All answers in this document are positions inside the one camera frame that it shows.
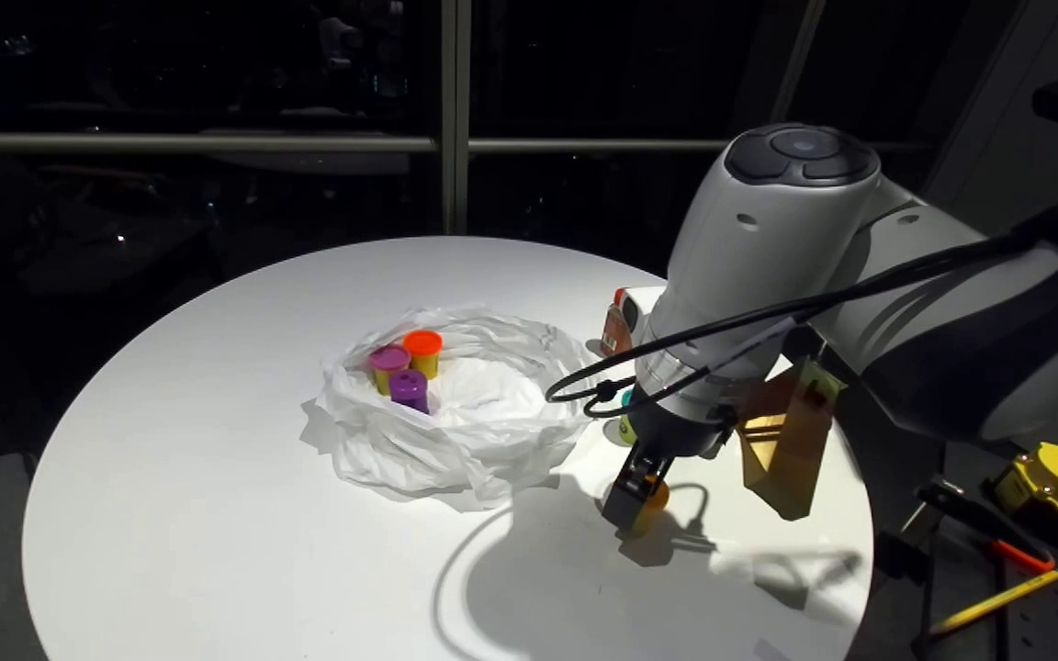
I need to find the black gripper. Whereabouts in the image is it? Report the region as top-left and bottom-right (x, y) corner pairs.
(600, 402), (738, 533)

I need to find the yellow lid dough tub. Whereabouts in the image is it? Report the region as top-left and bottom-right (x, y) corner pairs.
(623, 478), (677, 537)

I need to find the red lid spice jar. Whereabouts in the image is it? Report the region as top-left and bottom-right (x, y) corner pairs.
(600, 281), (647, 359)

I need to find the white plastic bag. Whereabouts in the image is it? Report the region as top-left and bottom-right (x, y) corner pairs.
(296, 306), (596, 515)

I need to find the dark purple lid dough tub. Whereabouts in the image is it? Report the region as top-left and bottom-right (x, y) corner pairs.
(386, 366), (438, 413)

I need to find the orange lid dough tub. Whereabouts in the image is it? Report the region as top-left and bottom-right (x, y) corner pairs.
(402, 321), (449, 380)

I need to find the yellow pencil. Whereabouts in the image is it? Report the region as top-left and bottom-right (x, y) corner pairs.
(921, 561), (1058, 641)

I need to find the metal window railing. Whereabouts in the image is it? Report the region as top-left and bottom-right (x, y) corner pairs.
(0, 127), (927, 159)

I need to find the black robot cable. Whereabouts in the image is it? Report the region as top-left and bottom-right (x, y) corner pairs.
(541, 202), (1058, 406)

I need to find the red handled tool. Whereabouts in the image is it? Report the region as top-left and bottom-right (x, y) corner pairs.
(913, 474), (1058, 580)

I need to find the grey window post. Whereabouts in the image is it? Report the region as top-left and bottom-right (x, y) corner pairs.
(438, 0), (475, 238)

